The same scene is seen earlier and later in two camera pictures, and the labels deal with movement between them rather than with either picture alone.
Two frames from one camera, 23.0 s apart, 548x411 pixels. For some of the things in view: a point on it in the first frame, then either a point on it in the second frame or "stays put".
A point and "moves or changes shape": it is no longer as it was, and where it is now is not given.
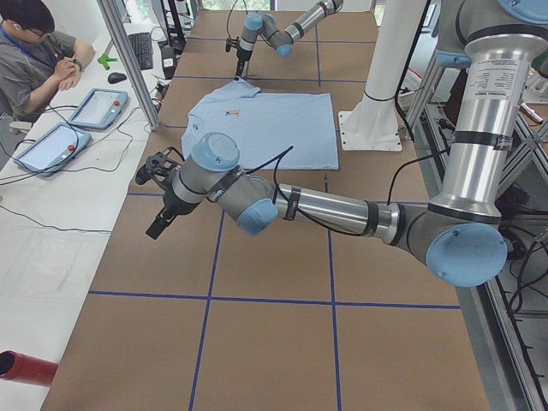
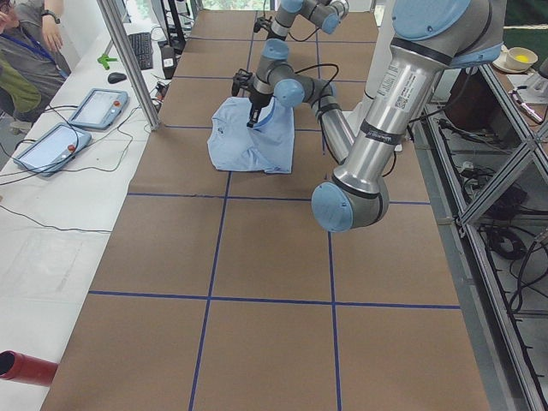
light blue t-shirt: x=264 y=125 moves or changes shape
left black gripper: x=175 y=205 -> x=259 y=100
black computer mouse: x=115 y=77 stays put
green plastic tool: x=104 y=59 stays put
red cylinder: x=26 y=368 stays put
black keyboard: x=142 y=47 stays put
